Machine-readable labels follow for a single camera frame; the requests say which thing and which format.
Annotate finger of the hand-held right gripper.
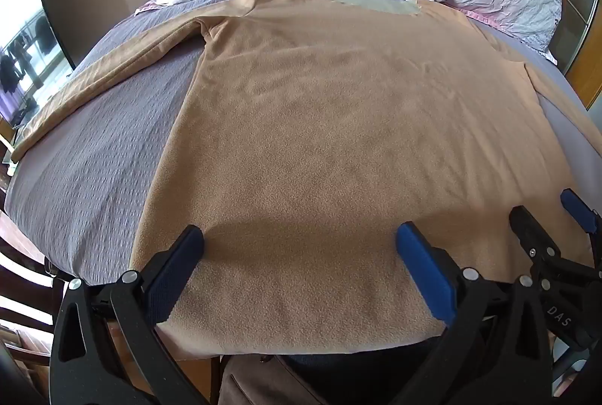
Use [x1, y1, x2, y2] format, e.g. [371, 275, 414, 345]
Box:
[560, 189, 602, 247]
[510, 206, 563, 267]

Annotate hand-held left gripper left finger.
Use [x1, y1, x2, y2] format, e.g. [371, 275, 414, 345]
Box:
[49, 225, 206, 405]

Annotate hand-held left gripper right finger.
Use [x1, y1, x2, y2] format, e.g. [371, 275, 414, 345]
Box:
[396, 221, 554, 405]

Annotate beige fleece long-sleeve shirt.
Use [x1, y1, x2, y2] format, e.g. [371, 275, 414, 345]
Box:
[9, 0, 599, 357]

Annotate hanging dark clothes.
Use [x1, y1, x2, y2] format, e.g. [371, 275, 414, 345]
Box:
[0, 17, 50, 95]

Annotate grey textured bedsheet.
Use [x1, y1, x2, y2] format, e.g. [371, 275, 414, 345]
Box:
[2, 0, 591, 281]

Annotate wooden headboard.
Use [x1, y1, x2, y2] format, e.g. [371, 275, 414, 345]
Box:
[556, 0, 602, 110]

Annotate balcony window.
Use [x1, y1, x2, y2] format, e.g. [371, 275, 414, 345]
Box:
[0, 0, 77, 130]

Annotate wooden bed frame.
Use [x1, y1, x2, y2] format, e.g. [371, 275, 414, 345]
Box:
[0, 210, 64, 387]

